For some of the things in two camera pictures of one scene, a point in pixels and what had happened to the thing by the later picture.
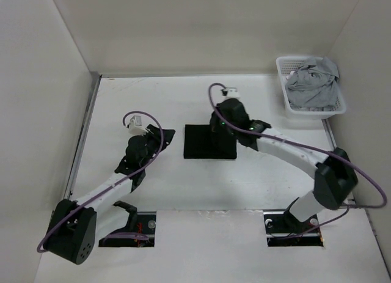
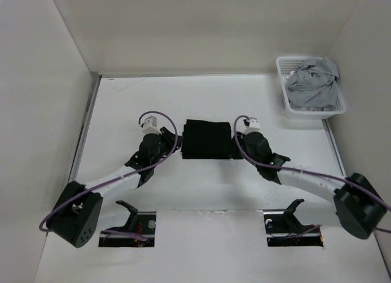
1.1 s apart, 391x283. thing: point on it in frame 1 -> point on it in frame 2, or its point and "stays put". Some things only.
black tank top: (200, 142) stays put
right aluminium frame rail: (331, 137) stays put
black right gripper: (216, 127) -> (235, 154)
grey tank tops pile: (314, 85) stays put
